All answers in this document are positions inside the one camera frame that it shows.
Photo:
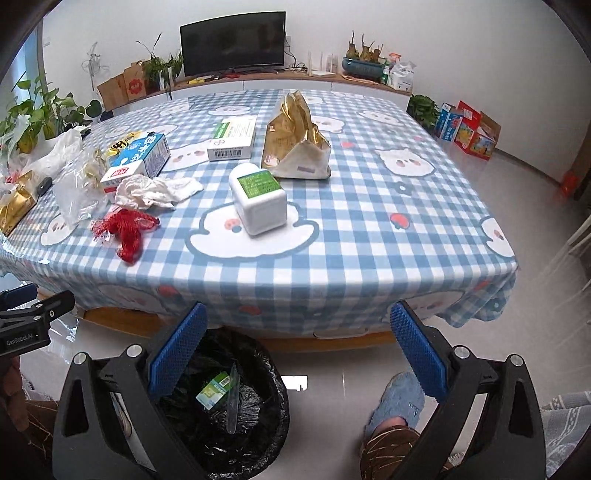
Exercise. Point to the black television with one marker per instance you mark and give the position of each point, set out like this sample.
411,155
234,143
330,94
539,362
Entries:
233,41

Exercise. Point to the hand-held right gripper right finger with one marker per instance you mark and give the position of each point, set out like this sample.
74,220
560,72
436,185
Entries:
418,355

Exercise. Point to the small black object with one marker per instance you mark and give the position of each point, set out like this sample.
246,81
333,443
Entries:
44,186

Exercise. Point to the plain brown paper bag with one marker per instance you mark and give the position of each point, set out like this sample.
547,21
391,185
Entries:
111,92

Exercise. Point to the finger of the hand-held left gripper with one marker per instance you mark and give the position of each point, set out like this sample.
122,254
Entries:
46,307
18,295

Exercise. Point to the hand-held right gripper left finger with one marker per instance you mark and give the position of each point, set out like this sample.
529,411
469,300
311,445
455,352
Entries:
180,355

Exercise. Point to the blue milk carton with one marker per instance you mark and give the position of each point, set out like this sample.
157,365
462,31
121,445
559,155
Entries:
143,159

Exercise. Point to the white plastic bag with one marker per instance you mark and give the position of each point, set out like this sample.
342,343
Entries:
60,147

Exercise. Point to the blue checked printed tablecloth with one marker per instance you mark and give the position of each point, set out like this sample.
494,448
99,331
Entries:
351,221

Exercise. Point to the white bottle green label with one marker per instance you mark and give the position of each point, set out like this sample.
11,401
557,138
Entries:
263,207

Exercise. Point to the grey patterned cloth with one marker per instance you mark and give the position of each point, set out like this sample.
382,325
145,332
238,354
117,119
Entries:
565,429

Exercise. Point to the clear plastic bag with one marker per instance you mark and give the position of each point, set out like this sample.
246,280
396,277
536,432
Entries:
74,194

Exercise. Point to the small green floor plant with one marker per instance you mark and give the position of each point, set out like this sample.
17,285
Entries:
422,110

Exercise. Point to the blue fuzzy slipper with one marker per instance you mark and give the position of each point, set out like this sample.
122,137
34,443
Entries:
397,397

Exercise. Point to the red mesh net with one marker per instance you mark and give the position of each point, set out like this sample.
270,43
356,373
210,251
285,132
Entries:
127,228

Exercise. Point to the yellow snack wrapper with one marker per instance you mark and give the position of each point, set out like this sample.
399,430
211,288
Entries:
121,146

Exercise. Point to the spray bottle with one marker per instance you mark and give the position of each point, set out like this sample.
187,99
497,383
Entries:
393,62

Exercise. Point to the black bagged trash bin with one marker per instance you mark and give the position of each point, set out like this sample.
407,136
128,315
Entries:
249,443

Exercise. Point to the gold foil bag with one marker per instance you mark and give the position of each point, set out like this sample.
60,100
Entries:
295,138

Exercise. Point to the green label clear wrapper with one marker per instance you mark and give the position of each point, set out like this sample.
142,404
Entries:
214,390

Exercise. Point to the open colourful carton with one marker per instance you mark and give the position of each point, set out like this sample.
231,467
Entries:
485,138

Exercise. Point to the white tissue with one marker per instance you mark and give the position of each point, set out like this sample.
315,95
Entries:
147,191

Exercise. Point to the red print plastic bag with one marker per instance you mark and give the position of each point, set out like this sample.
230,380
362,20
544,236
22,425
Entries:
9,180

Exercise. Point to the white wooden tv cabinet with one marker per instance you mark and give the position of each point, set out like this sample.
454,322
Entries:
295,84

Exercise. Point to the red toy box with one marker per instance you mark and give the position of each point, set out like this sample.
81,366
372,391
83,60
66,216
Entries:
467,120

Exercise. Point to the red object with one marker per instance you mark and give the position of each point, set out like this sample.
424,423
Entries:
569,184

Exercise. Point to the green pothos plant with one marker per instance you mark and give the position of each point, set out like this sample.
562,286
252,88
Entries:
41,110

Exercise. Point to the blue toy box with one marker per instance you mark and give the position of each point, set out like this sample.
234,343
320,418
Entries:
449,122

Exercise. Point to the person's left hand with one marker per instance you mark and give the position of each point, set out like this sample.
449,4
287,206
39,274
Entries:
14,397

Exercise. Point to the blue planter with plants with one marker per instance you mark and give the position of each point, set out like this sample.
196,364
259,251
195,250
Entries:
362,69

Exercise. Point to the gold foil package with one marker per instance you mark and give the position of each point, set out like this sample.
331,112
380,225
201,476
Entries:
16,203

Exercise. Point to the brown paper bag red print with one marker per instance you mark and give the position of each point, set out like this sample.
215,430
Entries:
135,83

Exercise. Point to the white router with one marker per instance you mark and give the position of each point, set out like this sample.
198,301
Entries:
323,71

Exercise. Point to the white green medicine box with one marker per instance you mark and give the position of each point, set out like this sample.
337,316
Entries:
231,138

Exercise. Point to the potted long leaf plant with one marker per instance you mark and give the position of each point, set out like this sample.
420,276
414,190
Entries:
159,69

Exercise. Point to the white printed sack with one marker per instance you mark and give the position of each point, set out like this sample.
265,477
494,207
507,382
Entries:
404,78

